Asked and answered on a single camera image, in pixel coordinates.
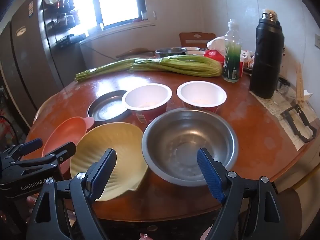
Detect plastic-wrapped celery bunch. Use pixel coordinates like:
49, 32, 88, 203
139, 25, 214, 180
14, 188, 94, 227
129, 55, 223, 77

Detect window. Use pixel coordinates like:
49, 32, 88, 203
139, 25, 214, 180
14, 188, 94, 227
54, 0, 155, 39

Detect clear glass jar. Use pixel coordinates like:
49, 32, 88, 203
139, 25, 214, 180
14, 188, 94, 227
275, 77, 292, 98

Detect printed paper sheet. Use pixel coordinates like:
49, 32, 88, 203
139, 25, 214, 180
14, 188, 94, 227
249, 90, 318, 152

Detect white plastic bag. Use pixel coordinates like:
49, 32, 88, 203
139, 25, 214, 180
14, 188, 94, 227
207, 36, 227, 52

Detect round steel plate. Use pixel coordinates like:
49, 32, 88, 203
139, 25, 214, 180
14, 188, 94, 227
87, 90, 132, 122

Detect large steel bowl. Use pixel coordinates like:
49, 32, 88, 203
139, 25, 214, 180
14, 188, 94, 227
141, 108, 239, 187

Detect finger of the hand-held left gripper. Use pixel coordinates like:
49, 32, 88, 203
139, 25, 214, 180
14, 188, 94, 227
5, 138, 43, 162
11, 142, 77, 173

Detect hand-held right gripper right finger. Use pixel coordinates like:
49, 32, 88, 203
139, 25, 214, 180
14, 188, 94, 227
197, 147, 288, 240

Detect red packet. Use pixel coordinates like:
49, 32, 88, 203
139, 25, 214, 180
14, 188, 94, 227
203, 49, 225, 63

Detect small steel bowl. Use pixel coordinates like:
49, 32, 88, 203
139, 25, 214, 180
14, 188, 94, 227
155, 47, 187, 58

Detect white and red paper bowl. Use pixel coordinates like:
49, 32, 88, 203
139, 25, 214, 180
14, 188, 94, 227
176, 81, 227, 114
122, 84, 172, 124

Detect red and white carton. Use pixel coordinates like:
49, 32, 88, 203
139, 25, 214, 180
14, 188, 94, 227
239, 51, 253, 78

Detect wooden sticks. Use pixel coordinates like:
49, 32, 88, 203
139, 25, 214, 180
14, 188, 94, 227
295, 61, 313, 105

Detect yellow shell-shaped plate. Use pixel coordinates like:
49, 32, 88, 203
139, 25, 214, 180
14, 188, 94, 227
69, 122, 149, 202

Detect grey refrigerator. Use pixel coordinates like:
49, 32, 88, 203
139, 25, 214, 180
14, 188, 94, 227
0, 0, 85, 128

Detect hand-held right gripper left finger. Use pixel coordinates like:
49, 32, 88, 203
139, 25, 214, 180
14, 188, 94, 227
26, 148, 117, 240

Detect clear bottle with green label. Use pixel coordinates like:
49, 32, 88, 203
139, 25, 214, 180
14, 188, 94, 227
222, 19, 242, 83

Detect wooden chair with curved back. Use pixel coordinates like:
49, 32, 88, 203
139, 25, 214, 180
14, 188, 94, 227
116, 48, 157, 60

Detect black thermos flask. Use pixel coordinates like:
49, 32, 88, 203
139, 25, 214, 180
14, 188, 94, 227
249, 9, 285, 99

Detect person's left hand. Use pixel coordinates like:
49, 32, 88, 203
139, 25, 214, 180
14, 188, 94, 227
25, 195, 38, 215

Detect wooden chair with cutout back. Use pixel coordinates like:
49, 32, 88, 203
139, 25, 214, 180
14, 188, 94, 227
179, 32, 216, 48

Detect thin wall cable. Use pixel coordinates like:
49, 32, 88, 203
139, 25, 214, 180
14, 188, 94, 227
85, 42, 118, 58

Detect long celery bunch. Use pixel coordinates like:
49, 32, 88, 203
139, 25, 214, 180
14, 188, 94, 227
75, 57, 160, 82

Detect black clip tool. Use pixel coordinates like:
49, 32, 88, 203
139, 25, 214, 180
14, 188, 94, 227
280, 104, 317, 143

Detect black wire rack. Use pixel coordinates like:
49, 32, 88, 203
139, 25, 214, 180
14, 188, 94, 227
41, 0, 87, 48

